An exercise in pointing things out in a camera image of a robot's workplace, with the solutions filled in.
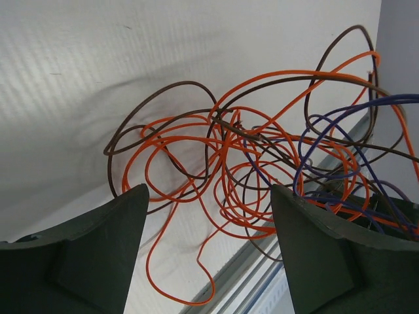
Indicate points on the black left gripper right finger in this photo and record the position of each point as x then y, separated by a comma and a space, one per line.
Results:
335, 266

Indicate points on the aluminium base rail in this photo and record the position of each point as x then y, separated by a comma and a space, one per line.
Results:
248, 260

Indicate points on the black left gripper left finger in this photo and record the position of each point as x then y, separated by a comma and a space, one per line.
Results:
83, 265

